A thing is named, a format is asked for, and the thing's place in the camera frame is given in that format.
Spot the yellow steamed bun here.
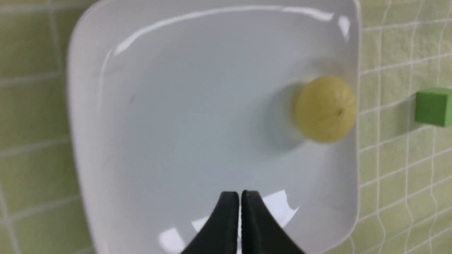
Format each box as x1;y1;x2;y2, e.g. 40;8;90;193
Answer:
294;75;357;144

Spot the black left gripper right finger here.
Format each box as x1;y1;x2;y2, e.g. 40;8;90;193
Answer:
241;190;304;254

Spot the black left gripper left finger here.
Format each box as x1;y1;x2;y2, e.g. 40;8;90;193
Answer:
182;192;239;254

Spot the white square plate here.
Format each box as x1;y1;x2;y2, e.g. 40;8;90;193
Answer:
67;0;361;254

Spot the green cube block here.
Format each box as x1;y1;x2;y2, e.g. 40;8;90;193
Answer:
414;87;452;127

